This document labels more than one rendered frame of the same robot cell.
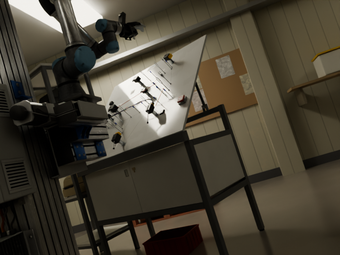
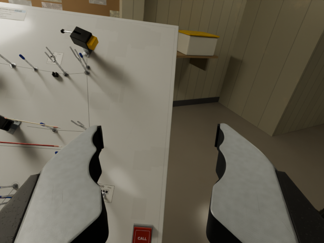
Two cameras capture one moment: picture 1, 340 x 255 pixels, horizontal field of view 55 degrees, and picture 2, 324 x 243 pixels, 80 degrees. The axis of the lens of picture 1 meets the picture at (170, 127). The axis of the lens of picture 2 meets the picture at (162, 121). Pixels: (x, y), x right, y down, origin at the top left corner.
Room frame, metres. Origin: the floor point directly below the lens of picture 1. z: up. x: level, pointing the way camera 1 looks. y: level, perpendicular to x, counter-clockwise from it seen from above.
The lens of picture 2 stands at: (1.96, 0.07, 1.65)
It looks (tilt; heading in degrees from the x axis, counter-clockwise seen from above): 30 degrees down; 318
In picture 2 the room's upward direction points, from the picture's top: 8 degrees clockwise
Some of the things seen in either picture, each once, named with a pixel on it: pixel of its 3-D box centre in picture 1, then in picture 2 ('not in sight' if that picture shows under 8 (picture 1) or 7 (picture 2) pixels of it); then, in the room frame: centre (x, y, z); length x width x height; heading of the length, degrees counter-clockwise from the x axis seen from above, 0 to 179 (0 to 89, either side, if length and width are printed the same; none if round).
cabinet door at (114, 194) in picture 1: (112, 192); not in sight; (2.58, 0.59, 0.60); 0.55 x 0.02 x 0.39; 52
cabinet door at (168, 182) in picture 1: (162, 179); not in sight; (2.24, 0.16, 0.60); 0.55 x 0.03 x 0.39; 52
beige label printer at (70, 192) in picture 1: (81, 181); not in sight; (3.02, 0.94, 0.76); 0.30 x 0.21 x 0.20; 145
